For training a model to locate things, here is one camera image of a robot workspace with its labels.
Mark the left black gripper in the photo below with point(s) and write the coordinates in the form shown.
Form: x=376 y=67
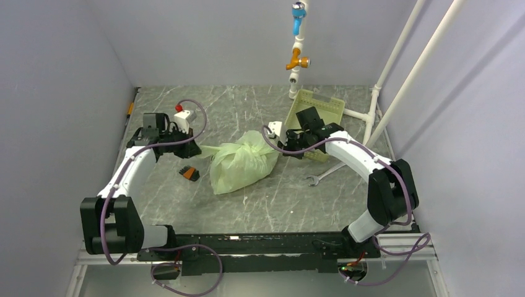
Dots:
x=188 y=149

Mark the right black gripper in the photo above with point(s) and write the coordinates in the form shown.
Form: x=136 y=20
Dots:
x=290 y=135

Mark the light green plastic bag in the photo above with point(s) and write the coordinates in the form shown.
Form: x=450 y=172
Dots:
x=242 y=163

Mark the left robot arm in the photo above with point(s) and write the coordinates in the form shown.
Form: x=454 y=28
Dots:
x=110 y=221

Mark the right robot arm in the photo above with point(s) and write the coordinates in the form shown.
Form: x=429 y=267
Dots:
x=391 y=190

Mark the orange black hex key set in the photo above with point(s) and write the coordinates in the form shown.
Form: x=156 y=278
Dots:
x=189 y=173

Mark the silver wrench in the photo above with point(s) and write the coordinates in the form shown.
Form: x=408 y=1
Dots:
x=315 y=179

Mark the pale yellow plastic basket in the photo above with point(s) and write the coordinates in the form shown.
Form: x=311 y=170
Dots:
x=316 y=113

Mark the orange tap valve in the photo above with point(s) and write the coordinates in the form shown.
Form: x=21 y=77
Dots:
x=297 y=60

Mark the blue tap valve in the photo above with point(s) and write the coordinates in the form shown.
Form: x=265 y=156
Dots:
x=298 y=14

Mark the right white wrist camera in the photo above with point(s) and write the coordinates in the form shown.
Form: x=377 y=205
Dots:
x=275 y=130

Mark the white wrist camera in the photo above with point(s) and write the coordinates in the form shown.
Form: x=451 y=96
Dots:
x=275 y=130
x=183 y=119

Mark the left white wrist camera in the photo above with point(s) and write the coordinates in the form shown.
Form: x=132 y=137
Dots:
x=183 y=119

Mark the orange handled tool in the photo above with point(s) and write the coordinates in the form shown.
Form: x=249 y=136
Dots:
x=131 y=104

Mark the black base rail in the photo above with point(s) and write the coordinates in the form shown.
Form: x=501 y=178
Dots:
x=323 y=252

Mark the white pvc pipe frame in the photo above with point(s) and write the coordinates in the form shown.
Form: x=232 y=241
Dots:
x=383 y=44

